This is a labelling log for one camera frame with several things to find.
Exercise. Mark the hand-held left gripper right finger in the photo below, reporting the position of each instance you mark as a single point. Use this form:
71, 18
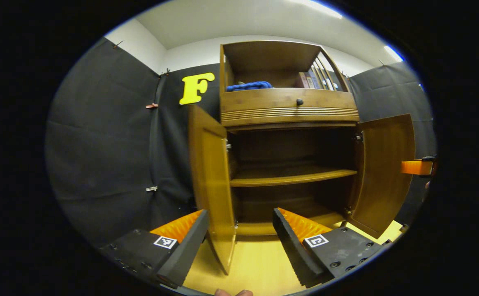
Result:
292, 246

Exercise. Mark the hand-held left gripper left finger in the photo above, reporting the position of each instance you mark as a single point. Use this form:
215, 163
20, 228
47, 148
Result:
188, 246

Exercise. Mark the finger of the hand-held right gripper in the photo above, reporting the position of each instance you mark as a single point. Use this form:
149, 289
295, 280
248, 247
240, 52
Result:
416, 167

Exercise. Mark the wooden shoe cabinet door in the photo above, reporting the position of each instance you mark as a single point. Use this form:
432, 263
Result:
383, 172
212, 185

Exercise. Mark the wooden double-door shoe cabinet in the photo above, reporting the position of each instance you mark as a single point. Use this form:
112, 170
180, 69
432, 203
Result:
272, 57

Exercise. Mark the small silver clip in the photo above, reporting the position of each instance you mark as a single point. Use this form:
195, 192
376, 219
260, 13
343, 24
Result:
151, 189

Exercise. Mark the wooden inner shelf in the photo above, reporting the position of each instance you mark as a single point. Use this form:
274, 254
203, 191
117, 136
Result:
288, 176

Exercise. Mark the lavender spine book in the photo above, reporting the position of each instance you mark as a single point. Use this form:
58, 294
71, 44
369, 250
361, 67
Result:
316, 80

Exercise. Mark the grey spine book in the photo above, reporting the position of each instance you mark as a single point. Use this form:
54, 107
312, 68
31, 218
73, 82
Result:
310, 80

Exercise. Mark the beige spine book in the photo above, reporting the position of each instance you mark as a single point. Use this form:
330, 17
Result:
302, 80

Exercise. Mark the wooden drawer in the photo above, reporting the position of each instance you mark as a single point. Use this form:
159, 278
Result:
264, 102

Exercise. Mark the blue cloth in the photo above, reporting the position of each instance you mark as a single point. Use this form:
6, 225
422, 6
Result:
249, 86

